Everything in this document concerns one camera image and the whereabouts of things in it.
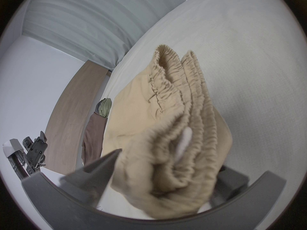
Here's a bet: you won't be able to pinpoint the green garment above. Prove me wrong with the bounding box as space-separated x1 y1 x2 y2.
98 98 113 118

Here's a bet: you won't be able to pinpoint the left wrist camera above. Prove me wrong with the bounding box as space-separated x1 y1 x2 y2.
22 136 34 150

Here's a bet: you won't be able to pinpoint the brown garment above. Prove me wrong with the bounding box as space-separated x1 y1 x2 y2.
81 112 108 166

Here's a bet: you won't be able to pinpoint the grey-green curtain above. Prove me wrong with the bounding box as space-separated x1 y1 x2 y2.
23 0 186 70

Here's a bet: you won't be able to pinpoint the beige shorts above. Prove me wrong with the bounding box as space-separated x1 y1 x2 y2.
103 45 233 219

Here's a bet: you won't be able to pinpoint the bed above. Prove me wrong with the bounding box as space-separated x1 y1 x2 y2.
44 0 307 220

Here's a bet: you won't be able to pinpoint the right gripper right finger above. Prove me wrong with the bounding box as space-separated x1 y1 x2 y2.
211 165 250 206

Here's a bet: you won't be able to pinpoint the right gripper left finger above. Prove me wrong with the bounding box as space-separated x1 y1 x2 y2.
60 149 123 207

